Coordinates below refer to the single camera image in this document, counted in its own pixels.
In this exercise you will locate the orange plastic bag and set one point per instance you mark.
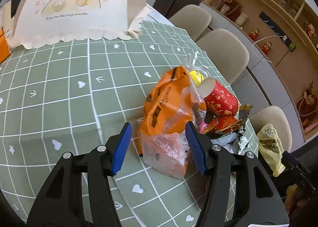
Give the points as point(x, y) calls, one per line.
point(168, 106)

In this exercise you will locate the red paper cup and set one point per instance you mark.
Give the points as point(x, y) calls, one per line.
point(217, 98)

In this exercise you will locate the green grid tablecloth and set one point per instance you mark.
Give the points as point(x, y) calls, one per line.
point(73, 96)

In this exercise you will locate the dark red drawstring pouch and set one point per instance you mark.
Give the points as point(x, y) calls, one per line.
point(307, 106)

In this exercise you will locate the red figurine left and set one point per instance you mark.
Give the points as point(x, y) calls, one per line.
point(254, 34)

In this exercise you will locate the black power strip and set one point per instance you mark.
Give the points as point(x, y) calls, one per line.
point(278, 31)

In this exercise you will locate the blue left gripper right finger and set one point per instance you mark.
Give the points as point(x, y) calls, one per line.
point(195, 147)

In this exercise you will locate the clear bag yellow toy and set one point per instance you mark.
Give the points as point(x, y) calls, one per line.
point(198, 73)

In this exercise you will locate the white green milk pouch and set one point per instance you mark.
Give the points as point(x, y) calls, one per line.
point(234, 142)

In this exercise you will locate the far beige chair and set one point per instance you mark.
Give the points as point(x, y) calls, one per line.
point(193, 19)

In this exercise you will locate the white cup on shelf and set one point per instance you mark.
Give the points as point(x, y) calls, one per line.
point(241, 19)

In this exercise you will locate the red gold snack bag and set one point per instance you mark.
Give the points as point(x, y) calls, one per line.
point(227, 124)

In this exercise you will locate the middle beige chair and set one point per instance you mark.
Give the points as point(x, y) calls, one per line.
point(226, 51)

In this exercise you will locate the orange box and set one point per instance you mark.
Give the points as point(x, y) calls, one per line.
point(5, 51)

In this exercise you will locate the wooden wall shelf cabinet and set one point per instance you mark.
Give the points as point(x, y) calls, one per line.
point(280, 77)

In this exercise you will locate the red figurine right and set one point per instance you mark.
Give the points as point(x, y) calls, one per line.
point(266, 47)

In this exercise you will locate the near beige chair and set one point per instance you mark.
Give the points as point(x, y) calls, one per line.
point(275, 116)

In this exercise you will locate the beige chair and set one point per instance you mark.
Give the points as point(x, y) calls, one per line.
point(226, 51)
point(275, 116)
point(193, 19)

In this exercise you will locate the red figurine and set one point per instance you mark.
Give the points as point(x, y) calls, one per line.
point(266, 47)
point(254, 34)

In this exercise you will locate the pale green trash bag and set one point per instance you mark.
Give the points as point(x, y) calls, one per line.
point(271, 149)

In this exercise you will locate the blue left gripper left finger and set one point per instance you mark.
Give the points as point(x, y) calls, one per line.
point(119, 146)

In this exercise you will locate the white cartoon food cover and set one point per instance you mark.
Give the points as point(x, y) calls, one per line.
point(46, 22)

